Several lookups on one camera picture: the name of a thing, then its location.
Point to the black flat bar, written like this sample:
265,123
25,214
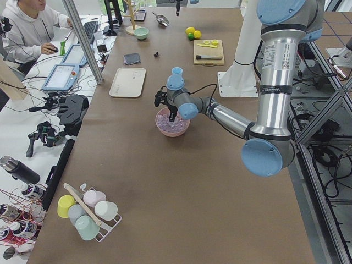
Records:
56,174

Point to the wooden cup tree stand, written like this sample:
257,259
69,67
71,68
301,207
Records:
130,29

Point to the mint cup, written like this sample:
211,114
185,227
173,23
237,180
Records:
86,227

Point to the yellow cup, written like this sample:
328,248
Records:
65,202

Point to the blue teach pendant near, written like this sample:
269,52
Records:
62,77

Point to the metal ice scoop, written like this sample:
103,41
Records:
161,19

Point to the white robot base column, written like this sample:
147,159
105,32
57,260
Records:
240,78

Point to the mint green bowl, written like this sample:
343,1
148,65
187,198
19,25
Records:
141,33

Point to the pink cup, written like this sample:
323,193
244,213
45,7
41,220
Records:
92,197

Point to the green lime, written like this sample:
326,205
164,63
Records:
191,36

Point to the blue teach pendant far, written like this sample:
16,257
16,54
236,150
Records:
75,55

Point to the grey folded cloth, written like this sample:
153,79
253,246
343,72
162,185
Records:
133,58

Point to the steel muddler black tip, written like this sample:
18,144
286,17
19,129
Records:
204,57

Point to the yellow lemon near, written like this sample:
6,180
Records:
197,34

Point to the black plastic housing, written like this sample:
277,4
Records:
71,112

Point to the black hand-held gripper device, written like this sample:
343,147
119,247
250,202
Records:
50,135

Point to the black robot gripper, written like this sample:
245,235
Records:
178,4

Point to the aluminium frame post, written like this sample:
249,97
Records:
81,35

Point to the blue plastic cup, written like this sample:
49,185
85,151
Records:
177,72

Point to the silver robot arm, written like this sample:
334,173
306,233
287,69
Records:
268,148

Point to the grey cup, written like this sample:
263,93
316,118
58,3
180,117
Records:
75,212

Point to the yellow lemon far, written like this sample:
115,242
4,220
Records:
189,30

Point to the yellow lemon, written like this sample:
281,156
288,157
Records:
189,30
197,34

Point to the blue teach pendant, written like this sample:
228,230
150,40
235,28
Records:
62,77
75,55

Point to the pile of ice cubes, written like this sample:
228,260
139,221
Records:
165,125

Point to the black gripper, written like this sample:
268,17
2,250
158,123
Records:
171,109

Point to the black thermos bottle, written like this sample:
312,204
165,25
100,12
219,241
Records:
19,171

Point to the black keyboard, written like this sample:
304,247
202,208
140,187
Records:
90,28

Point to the pink bowl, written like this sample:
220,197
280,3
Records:
172,134

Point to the person in grey hoodie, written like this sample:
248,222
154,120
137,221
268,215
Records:
32,29

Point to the white wire cup rack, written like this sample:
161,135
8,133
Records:
106,227

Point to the white cup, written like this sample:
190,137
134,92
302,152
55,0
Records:
106,210

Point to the cream rabbit tray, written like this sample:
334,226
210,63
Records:
128,82

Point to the wooden cutting board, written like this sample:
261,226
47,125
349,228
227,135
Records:
208,52

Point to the yellow plastic knife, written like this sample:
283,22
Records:
206,45

